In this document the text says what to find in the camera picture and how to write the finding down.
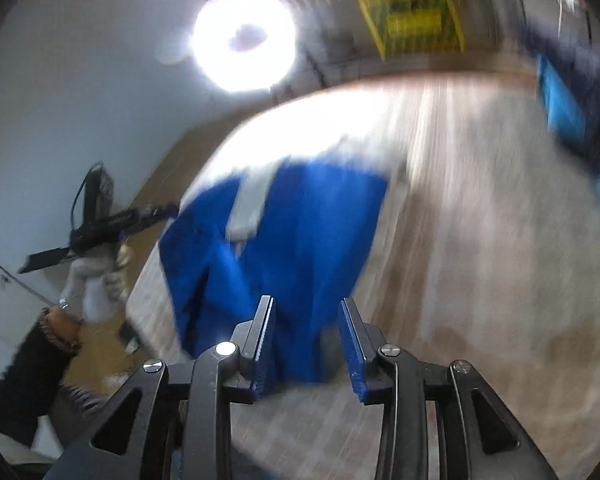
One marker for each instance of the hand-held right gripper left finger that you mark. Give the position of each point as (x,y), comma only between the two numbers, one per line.
(262,345)

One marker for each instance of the person's zebra print clothing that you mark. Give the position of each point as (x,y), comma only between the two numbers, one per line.
(80,395)

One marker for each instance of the person's left hand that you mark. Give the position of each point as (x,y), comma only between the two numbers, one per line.
(92,285)

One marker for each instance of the yellow patterned box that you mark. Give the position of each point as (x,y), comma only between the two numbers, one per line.
(445,35)

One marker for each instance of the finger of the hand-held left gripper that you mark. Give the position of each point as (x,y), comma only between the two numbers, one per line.
(152,215)

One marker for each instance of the black device on floor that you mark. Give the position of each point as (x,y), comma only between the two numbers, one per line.
(126,332)

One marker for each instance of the grey and blue jacket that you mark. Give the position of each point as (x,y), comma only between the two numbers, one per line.
(305,235)

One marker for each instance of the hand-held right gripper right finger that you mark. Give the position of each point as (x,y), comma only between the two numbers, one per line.
(352,350)

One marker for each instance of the folded light blue jacket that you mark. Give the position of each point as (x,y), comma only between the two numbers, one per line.
(560,105)

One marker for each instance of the person's left forearm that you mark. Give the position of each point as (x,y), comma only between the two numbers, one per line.
(25,365)

